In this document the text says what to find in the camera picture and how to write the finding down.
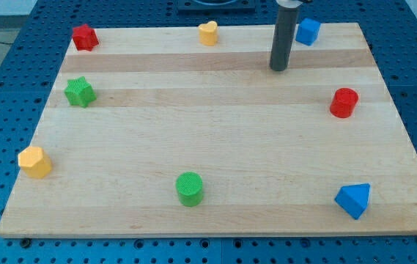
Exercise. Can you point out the green cylinder block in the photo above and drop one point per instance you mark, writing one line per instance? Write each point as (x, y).
(189, 187)

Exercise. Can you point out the yellow hexagon block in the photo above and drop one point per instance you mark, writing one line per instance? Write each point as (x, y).
(35, 162)

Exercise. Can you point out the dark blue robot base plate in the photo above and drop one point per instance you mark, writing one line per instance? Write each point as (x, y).
(214, 5)

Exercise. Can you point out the red cylinder block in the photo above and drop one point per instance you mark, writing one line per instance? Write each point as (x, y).
(343, 102)

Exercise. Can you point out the wooden board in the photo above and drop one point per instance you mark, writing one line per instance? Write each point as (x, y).
(271, 156)

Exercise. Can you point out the red star block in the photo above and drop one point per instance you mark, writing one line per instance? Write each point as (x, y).
(84, 38)

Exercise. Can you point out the yellow heart block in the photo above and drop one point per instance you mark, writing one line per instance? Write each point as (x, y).
(208, 33)

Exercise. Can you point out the blue cube block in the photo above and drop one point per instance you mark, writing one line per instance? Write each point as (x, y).
(308, 31)

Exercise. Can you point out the green star block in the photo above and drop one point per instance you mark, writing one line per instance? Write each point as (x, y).
(79, 92)

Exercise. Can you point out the blue triangle block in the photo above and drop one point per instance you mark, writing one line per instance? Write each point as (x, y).
(354, 199)

